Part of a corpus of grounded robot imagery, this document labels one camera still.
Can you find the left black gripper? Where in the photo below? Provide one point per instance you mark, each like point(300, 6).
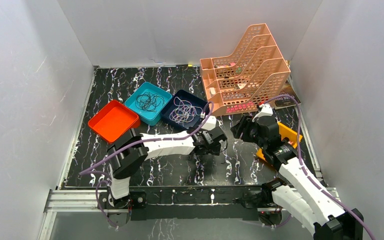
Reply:
point(217, 140)

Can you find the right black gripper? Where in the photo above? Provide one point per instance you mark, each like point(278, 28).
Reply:
point(245, 122)

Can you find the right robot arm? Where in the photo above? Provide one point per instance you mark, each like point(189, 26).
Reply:
point(302, 195)

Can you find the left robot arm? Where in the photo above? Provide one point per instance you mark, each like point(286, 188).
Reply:
point(138, 147)

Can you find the navy square tray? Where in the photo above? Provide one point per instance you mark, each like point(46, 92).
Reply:
point(184, 110)

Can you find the yellow bin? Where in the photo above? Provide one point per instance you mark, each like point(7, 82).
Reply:
point(285, 132)

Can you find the dark book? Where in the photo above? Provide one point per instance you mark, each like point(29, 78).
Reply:
point(285, 102)

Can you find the peach plastic file organizer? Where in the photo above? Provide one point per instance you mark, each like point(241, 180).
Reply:
point(252, 74)

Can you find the teal square tray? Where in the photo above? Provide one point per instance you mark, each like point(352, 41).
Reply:
point(147, 102)

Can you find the red square tray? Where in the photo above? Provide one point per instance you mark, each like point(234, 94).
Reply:
point(113, 120)

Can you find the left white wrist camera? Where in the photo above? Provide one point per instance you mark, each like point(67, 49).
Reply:
point(210, 123)

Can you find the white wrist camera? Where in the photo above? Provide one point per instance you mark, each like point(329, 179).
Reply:
point(210, 123)
point(265, 110)

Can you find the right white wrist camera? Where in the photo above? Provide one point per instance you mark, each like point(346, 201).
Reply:
point(265, 110)

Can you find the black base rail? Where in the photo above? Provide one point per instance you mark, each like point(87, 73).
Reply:
point(244, 202)

